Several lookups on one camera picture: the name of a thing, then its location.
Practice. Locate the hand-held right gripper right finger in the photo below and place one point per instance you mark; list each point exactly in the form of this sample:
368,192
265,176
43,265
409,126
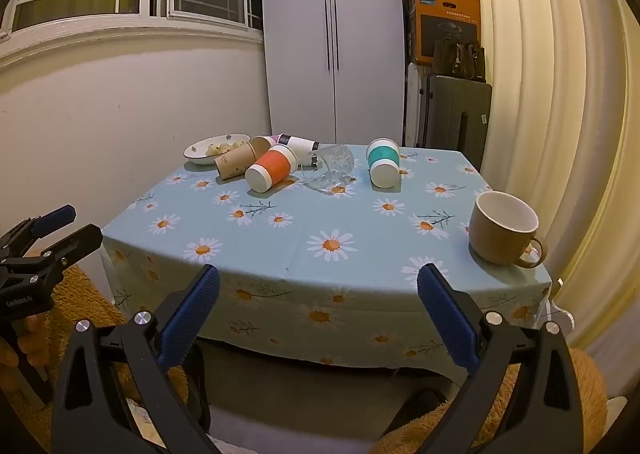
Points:
450,319

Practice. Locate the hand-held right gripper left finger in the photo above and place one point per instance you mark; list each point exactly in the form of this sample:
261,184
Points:
192,319

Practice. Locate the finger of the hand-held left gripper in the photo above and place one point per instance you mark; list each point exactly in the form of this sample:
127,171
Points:
75,244
52,217

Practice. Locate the brown paper cup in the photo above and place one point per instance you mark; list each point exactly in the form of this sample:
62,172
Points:
235,162

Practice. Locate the teal sleeve white cup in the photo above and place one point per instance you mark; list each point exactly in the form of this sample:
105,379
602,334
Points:
382,162

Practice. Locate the orange sleeve white cup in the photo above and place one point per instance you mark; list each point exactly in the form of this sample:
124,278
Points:
272,167

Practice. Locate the clear glass cup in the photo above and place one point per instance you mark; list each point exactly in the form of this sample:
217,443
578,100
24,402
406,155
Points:
332,162

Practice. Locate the pink paper cup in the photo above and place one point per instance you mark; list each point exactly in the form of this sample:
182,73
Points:
272,140

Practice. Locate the white cup with black band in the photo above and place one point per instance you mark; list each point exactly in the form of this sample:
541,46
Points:
299,144

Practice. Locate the person's left hand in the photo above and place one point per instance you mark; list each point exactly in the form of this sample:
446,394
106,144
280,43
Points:
34,339

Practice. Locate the brown ceramic mug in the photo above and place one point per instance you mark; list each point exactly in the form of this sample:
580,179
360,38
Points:
492,239

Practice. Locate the blue daisy print tablecloth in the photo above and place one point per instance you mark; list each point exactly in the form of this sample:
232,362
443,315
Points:
350,214

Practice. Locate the fluffy brown cloth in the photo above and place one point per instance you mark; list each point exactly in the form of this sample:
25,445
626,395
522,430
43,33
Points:
585,384

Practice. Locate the white bowl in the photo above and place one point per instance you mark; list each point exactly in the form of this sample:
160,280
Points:
197,152

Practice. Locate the pale food pieces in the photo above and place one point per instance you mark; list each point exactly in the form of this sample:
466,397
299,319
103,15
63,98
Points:
220,149

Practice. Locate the grey suitcase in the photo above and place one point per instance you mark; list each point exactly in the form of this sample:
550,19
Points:
452,119

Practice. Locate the white suitcase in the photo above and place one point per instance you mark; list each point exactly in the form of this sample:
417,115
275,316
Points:
414,104

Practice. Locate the cream curtain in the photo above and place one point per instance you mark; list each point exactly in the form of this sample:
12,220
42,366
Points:
550,109

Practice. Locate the brown handbag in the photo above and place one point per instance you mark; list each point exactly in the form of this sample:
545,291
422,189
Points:
460,59

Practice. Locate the orange cardboard box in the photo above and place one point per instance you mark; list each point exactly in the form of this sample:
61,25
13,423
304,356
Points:
445,19

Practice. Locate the white wardrobe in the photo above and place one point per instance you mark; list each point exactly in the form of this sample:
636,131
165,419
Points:
300,34

